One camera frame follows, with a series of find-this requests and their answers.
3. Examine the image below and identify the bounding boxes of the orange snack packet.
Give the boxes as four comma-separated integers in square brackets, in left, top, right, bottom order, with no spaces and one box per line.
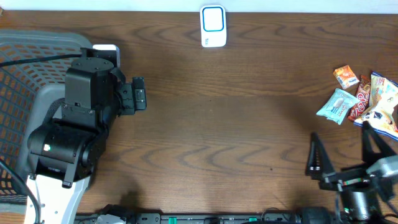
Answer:
[333,65,359,90]

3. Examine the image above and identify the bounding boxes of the cream snack chips bag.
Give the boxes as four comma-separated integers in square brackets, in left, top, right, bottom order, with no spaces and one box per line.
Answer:
[354,72,397,141]

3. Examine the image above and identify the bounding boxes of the white barcode scanner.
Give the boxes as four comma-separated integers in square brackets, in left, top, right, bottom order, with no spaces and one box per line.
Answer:
[200,5,227,48]

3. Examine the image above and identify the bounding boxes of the mint green wipes pack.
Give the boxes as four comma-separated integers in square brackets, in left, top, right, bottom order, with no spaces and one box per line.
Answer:
[316,88,359,125]

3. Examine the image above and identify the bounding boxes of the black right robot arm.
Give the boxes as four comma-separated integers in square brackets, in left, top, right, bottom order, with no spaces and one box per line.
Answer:
[302,121,397,223]

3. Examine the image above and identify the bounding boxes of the grey plastic shopping basket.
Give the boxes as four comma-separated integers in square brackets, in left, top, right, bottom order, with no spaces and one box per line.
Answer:
[0,29,94,214]

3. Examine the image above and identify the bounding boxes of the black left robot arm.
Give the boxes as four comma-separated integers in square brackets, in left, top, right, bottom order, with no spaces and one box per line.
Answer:
[24,44,147,223]

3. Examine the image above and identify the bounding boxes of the orange Top chocolate bar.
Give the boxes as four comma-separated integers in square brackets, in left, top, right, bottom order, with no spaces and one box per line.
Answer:
[348,75,371,122]

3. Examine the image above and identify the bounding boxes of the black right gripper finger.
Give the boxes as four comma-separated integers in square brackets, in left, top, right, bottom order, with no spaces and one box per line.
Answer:
[305,133,335,180]
[361,120,397,166]

